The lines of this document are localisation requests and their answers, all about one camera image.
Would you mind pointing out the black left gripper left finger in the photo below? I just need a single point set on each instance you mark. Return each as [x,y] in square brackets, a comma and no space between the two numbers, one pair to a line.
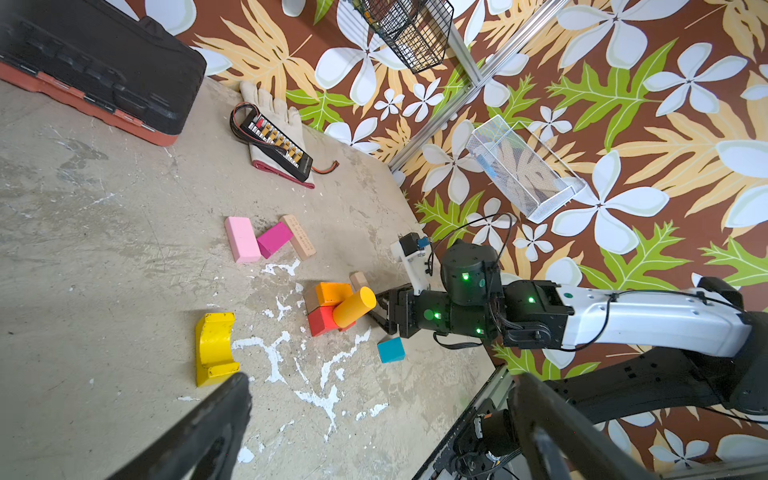
[202,445]

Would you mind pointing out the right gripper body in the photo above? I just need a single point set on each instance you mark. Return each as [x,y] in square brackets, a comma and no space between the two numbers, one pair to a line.
[408,313]

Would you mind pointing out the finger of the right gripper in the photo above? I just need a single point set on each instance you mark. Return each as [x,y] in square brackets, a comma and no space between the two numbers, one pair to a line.
[386,297]
[380,316]

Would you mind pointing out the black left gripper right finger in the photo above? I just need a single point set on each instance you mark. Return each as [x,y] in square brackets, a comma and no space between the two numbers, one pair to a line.
[554,436]

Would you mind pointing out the teal block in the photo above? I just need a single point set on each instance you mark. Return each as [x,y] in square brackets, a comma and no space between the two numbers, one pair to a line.
[391,350]

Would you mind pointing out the yellow cylinder block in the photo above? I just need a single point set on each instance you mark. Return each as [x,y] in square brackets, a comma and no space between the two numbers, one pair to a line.
[354,307]

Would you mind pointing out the orange block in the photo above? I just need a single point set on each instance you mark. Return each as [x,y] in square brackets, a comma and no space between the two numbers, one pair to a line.
[332,294]

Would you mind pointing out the red block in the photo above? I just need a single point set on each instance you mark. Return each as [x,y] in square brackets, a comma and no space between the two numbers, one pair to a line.
[321,321]

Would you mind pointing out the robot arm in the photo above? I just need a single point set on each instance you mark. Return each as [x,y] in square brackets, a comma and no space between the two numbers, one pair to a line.
[702,346]

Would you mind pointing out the natural wood arch block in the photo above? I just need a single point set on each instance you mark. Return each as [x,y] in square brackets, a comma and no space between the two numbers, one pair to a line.
[311,301]

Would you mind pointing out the natural wood long block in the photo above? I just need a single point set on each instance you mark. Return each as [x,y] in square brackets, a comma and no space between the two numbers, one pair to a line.
[358,281]

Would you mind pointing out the natural wood flat block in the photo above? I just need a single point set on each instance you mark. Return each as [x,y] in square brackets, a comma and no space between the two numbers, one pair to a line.
[300,240]

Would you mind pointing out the yellow arch block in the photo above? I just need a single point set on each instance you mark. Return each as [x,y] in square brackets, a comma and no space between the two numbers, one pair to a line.
[214,361]

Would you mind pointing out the magenta block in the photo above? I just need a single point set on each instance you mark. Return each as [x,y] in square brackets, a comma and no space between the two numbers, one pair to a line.
[272,240]

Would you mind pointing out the light pink rectangular block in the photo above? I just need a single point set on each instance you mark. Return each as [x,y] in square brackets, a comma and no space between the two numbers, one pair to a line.
[242,240]

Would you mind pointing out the white work glove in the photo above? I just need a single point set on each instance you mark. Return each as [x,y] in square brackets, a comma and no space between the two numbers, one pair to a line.
[286,118]

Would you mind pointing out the black and red tool case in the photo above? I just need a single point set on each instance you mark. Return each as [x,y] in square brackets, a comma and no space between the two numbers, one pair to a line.
[90,55]

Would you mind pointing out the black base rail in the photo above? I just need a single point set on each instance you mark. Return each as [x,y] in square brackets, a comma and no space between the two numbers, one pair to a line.
[462,454]

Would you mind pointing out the white wire basket right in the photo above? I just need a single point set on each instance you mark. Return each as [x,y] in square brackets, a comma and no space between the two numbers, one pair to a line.
[525,170]

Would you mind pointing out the black charging board with cables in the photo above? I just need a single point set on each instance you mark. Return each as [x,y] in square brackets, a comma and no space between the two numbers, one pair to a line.
[252,128]

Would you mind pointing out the black wire basket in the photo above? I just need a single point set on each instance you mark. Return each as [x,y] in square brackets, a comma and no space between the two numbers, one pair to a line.
[416,31]

